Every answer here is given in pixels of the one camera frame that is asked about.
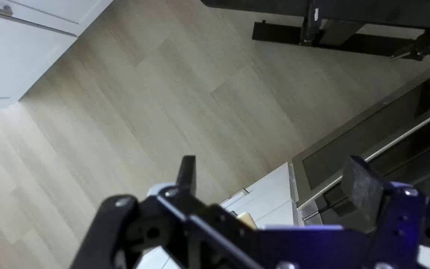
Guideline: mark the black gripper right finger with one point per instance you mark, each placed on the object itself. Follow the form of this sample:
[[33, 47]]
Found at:
[[398, 218]]

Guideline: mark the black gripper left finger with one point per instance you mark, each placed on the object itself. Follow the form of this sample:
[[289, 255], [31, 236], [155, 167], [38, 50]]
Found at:
[[119, 224]]

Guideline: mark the wooden spatula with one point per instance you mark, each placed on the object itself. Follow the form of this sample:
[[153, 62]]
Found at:
[[246, 219]]

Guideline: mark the white wide base cabinet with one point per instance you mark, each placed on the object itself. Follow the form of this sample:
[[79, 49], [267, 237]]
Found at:
[[268, 198]]

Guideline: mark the white kitchen island cabinet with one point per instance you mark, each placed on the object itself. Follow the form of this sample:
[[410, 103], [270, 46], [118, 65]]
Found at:
[[10, 53]]

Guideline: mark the black table frame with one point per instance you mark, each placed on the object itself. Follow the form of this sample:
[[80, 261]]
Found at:
[[354, 11]]

